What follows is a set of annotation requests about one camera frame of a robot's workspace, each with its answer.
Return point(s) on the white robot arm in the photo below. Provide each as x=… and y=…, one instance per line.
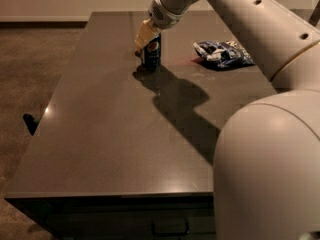
x=266, y=165

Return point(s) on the blue white chip bag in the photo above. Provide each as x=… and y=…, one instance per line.
x=224, y=55

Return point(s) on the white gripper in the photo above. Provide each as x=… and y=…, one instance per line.
x=162, y=17

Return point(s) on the black drawer handle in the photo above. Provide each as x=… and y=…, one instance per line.
x=169, y=229

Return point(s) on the dark cabinet drawer front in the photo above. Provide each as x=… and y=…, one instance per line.
x=131, y=225

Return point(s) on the blue pepsi can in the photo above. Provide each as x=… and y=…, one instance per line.
x=151, y=54

